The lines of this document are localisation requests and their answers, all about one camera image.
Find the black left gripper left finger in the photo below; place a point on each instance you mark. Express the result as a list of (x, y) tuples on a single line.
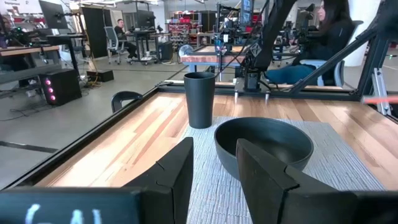
[(168, 186)]

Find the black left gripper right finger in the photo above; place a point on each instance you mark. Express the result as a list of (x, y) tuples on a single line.
[(270, 193)]

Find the black bowl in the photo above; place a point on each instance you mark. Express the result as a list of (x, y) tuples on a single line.
[(267, 137)]

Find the black tall cup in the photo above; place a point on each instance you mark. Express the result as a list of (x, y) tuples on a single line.
[(199, 102)]

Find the orange drinking straw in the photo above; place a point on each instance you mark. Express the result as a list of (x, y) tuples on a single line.
[(382, 99)]

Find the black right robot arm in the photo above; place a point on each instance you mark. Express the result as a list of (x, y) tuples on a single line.
[(273, 31)]

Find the grey woven placemat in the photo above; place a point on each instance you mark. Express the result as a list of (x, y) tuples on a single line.
[(211, 193)]

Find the black floor box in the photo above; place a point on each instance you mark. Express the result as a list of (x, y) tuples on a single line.
[(101, 75)]

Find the neighbouring wooden robot table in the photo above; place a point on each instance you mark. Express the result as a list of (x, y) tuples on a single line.
[(202, 57)]

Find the light blue chair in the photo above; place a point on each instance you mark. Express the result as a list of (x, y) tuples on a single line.
[(339, 73)]

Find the black computer tower pink lights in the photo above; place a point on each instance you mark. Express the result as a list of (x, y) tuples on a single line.
[(62, 87)]

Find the grey mesh office chair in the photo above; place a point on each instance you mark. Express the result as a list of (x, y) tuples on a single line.
[(110, 40)]

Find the person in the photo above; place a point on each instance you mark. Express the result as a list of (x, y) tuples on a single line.
[(329, 37), (122, 34)]

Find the red parts shelf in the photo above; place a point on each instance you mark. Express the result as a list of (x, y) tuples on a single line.
[(183, 26)]

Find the black partition panel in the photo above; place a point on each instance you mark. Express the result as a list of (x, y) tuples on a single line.
[(94, 32)]

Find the black monitor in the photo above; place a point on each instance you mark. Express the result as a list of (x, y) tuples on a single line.
[(53, 14)]

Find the silver frame bracket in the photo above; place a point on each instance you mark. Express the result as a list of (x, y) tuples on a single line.
[(381, 90)]

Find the black aluminium table frame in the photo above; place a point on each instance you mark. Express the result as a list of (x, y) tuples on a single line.
[(370, 62)]

